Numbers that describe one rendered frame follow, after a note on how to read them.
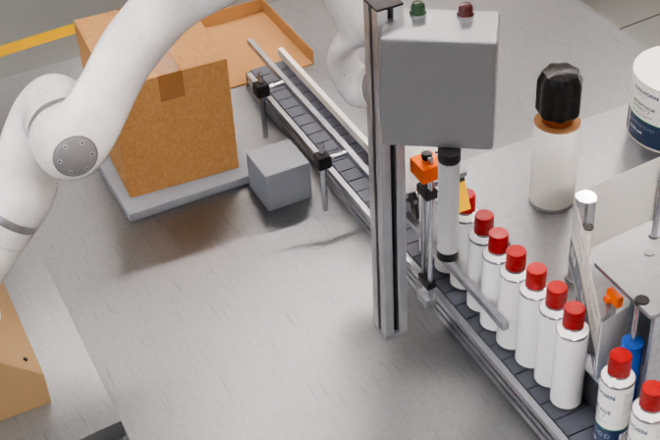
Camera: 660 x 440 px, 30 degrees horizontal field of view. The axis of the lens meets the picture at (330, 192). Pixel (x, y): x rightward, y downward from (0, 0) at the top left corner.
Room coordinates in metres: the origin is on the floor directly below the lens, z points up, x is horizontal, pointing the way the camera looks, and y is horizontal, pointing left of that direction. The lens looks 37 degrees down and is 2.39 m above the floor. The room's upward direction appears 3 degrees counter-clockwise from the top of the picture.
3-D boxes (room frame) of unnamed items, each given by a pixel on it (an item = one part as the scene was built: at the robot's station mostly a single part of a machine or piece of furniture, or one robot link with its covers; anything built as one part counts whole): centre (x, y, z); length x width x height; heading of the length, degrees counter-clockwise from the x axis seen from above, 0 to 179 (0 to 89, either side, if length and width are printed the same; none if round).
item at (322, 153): (1.98, -0.01, 0.91); 0.07 x 0.03 x 0.17; 114
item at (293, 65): (1.99, -0.12, 0.91); 1.07 x 0.01 x 0.02; 24
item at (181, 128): (2.20, 0.35, 0.99); 0.30 x 0.24 x 0.27; 21
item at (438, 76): (1.58, -0.18, 1.38); 0.17 x 0.10 x 0.19; 79
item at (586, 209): (1.66, -0.44, 0.97); 0.05 x 0.05 x 0.19
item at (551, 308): (1.42, -0.35, 0.98); 0.05 x 0.05 x 0.20
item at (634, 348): (1.31, -0.44, 0.98); 0.03 x 0.03 x 0.17
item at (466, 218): (1.67, -0.23, 0.98); 0.05 x 0.05 x 0.20
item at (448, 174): (1.52, -0.19, 1.18); 0.04 x 0.04 x 0.21
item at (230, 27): (2.62, 0.20, 0.85); 0.30 x 0.26 x 0.04; 24
